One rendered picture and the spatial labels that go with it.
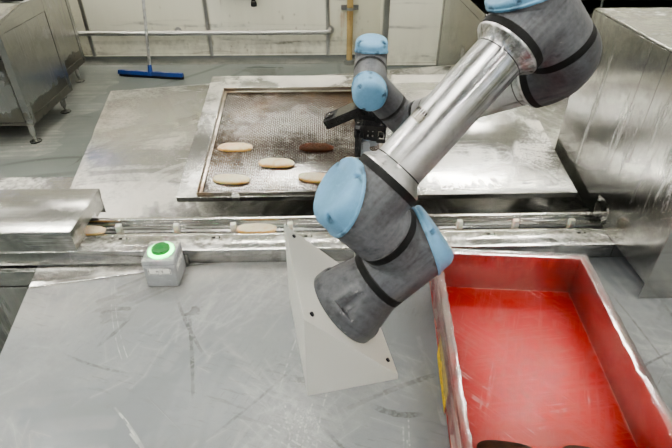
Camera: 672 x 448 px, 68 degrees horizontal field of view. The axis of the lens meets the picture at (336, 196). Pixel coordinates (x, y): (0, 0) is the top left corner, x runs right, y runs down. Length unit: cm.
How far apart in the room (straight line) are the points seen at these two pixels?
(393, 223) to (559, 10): 40
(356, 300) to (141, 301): 51
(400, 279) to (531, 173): 71
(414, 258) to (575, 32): 43
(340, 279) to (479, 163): 70
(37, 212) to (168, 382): 57
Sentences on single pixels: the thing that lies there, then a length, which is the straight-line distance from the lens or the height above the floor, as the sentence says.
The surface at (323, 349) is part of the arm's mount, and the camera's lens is 86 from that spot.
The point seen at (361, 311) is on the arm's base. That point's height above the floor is 98.
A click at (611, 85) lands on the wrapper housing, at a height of 117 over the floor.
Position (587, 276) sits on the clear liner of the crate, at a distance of 113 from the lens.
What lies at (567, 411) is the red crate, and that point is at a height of 82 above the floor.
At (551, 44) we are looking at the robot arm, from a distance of 86.
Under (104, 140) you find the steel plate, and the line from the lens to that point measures 187.
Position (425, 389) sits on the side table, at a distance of 98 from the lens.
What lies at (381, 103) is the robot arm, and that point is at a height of 118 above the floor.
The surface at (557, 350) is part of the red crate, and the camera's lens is 110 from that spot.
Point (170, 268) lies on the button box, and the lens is 115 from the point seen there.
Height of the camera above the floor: 161
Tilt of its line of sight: 34 degrees down
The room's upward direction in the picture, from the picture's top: straight up
